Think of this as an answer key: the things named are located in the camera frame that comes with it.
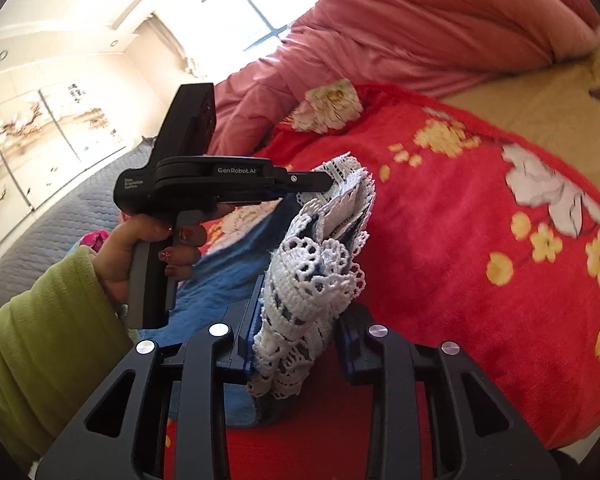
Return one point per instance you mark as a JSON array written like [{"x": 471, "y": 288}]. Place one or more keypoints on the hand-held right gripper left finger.
[{"x": 250, "y": 325}]

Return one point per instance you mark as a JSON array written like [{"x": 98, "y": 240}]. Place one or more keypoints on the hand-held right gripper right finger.
[{"x": 350, "y": 355}]

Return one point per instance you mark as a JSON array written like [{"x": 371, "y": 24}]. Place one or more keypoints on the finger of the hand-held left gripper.
[{"x": 305, "y": 181}]

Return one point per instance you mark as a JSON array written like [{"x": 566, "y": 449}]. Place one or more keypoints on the blue denim pants lace trim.
[{"x": 305, "y": 270}]

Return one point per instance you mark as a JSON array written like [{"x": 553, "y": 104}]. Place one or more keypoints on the person's left forearm green sleeve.
[{"x": 40, "y": 350}]

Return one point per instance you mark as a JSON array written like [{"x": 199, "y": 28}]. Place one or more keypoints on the person's left hand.
[{"x": 120, "y": 255}]

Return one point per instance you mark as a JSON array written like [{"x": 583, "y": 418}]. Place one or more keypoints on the magenta clothes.
[{"x": 94, "y": 240}]

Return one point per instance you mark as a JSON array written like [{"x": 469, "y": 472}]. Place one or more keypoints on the beige curtain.
[{"x": 170, "y": 40}]

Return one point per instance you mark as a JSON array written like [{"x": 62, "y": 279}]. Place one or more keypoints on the red floral blanket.
[{"x": 455, "y": 260}]

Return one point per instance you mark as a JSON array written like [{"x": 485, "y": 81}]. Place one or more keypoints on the grey quilted headboard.
[{"x": 55, "y": 230}]

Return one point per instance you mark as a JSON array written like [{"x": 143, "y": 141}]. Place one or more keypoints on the window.
[{"x": 240, "y": 5}]

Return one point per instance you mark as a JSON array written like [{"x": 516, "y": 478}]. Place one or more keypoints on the salmon pink duvet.
[{"x": 405, "y": 25}]

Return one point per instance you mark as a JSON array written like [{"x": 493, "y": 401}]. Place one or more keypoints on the beige bed sheet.
[{"x": 545, "y": 105}]

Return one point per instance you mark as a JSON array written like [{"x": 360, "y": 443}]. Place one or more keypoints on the floral painted wall panel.
[{"x": 40, "y": 150}]

